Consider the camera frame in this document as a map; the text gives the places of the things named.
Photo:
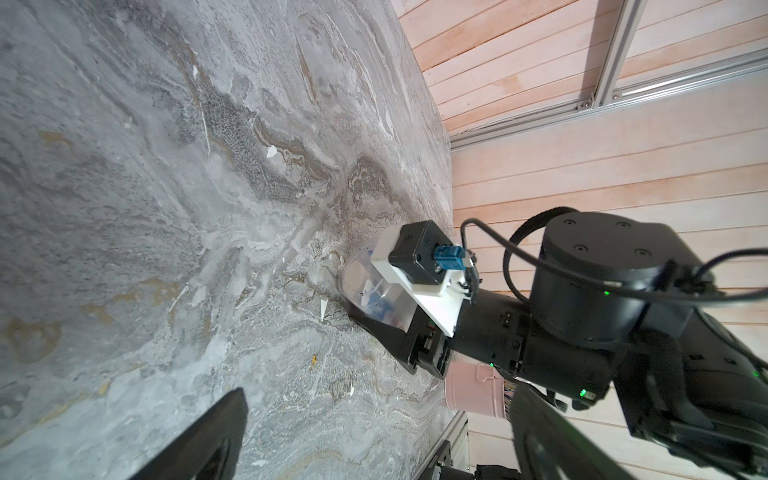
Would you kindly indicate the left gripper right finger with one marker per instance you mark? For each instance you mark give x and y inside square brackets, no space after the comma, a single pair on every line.
[547,446]

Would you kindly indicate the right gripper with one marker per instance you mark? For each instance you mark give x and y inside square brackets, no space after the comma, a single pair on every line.
[493,331]

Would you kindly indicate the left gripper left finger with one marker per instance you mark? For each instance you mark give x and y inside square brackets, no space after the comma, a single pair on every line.
[209,448]

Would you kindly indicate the clear plastic container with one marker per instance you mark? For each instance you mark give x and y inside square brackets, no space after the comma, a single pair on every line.
[362,284]

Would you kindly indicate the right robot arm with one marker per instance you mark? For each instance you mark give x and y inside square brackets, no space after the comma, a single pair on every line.
[615,305]

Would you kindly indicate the pencil holder with pencils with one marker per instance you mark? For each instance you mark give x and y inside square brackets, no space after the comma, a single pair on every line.
[478,388]

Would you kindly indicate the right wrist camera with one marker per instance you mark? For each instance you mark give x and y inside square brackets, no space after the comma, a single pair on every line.
[405,255]

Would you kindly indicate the aluminium frame bar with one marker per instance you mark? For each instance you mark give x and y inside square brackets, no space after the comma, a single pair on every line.
[590,57]

